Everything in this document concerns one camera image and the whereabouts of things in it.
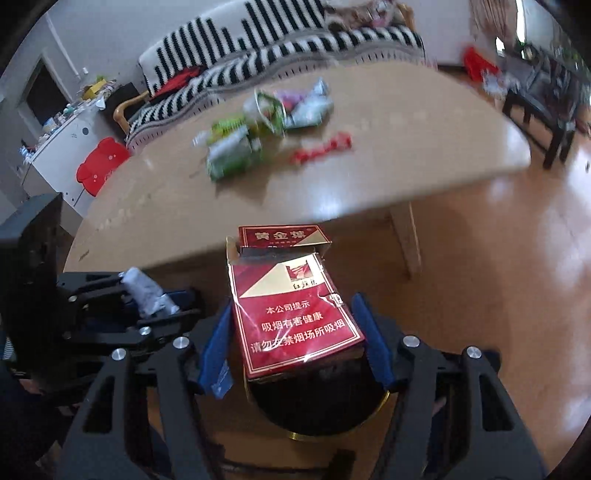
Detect pile of clothes on sofa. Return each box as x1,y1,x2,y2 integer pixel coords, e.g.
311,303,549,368
322,0,415,30

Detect yellow box on cabinet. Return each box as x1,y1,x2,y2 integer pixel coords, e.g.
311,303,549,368
81,79,108,100

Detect clear plastic wrap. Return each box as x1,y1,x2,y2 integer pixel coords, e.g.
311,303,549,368
192,129,215,147

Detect television screen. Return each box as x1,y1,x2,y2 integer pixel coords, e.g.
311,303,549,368
22,60,69,125

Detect red cigarette pack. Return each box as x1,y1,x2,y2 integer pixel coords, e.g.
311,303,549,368
226,224,365,381

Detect black wooden chair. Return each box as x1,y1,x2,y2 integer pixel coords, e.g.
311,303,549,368
502,53,586,170

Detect purple bear toy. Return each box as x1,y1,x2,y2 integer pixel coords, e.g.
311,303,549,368
274,90,307,113

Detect wooden oval coffee table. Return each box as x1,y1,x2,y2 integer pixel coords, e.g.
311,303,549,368
65,61,531,272

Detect black white striped sofa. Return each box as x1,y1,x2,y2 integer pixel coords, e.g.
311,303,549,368
123,1,427,154

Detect red ribbon scrap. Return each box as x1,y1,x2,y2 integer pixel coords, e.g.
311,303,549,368
290,132,353,165

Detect red pig plastic stool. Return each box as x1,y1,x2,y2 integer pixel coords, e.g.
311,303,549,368
76,137,130,197

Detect red garment on sofa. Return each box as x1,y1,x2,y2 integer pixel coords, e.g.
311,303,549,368
150,65,204,101

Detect red bag on floor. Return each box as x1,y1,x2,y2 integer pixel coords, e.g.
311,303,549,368
463,46,499,82

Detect black round trash bin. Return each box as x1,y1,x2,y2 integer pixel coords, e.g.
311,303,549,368
247,356,389,438

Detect green white snack wrapper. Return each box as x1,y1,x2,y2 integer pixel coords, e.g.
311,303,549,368
242,90,287,136

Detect papers on floor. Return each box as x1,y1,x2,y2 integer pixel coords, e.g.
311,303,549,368
482,71,514,99

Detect white cabinet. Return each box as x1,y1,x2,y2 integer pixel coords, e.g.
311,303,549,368
22,104,114,218

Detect green white torn box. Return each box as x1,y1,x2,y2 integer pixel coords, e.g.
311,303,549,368
206,125,263,182

